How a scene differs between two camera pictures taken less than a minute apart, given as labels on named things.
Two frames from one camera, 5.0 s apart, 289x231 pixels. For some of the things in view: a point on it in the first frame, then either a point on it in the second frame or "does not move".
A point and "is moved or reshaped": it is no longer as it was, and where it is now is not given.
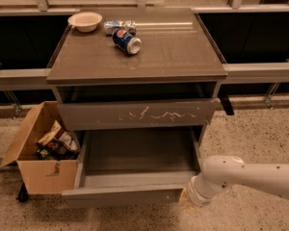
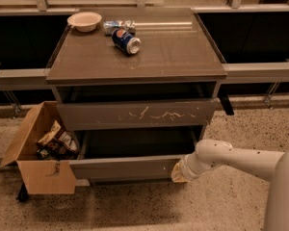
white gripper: (194, 194) to (190, 170)
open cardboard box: (45, 153) does not move
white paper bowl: (85, 21) does not move
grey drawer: (126, 167) is moved or reshaped
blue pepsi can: (124, 41) does not move
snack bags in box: (57, 144) does not move
